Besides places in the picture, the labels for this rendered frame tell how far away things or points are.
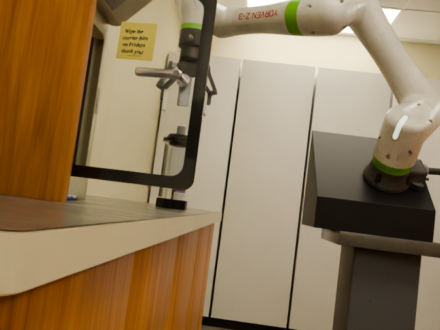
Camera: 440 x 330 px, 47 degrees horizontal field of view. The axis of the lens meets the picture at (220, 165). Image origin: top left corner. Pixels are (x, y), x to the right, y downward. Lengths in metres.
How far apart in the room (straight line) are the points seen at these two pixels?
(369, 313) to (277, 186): 2.59
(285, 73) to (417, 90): 2.64
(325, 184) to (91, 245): 1.21
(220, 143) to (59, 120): 3.21
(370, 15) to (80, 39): 0.97
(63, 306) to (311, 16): 1.22
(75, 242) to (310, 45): 4.46
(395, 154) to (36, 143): 1.02
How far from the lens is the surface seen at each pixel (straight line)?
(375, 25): 1.69
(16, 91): 1.03
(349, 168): 1.70
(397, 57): 1.69
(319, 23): 1.55
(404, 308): 1.64
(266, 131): 4.14
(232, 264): 4.12
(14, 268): 0.34
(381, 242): 1.54
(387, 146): 1.58
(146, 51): 1.03
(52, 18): 1.04
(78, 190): 1.31
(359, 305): 1.61
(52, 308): 0.49
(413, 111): 1.59
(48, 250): 0.38
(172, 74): 0.95
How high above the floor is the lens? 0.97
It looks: 5 degrees up
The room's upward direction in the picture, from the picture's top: 7 degrees clockwise
